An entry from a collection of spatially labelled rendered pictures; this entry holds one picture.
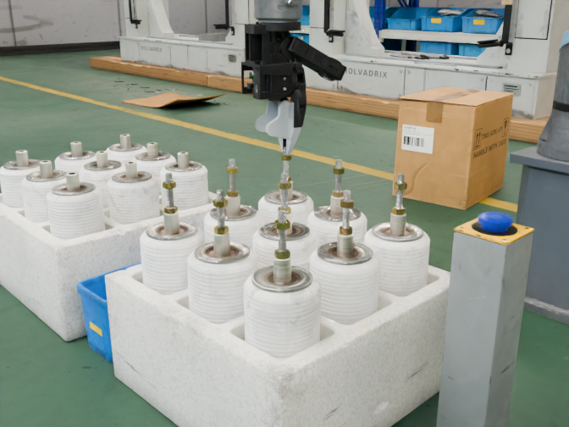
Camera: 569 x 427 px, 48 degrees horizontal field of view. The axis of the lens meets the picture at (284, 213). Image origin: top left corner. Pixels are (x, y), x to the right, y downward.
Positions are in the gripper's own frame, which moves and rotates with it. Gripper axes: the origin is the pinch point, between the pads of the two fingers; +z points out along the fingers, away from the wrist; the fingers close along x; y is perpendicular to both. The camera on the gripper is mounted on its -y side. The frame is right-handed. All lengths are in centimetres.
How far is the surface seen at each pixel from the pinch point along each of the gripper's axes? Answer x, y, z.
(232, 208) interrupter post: 4.3, 12.6, 8.1
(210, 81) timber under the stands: -311, -104, 30
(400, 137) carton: -57, -67, 16
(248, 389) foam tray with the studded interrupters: 33.7, 23.3, 20.4
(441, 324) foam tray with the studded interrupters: 29.4, -9.8, 22.0
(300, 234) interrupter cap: 17.2, 7.4, 9.0
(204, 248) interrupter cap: 16.1, 21.7, 8.9
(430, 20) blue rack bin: -401, -360, -1
